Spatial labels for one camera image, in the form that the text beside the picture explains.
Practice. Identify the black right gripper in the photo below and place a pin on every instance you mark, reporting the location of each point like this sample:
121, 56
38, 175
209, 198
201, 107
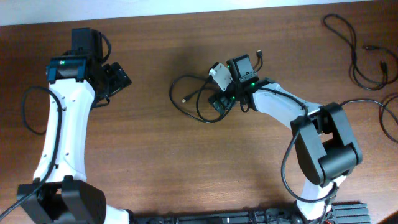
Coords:
228, 101

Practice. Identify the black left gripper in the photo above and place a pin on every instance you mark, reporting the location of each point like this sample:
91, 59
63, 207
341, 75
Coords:
119, 76

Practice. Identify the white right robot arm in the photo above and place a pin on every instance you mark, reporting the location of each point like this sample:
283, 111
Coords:
327, 150

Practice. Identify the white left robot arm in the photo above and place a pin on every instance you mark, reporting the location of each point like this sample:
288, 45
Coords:
79, 81

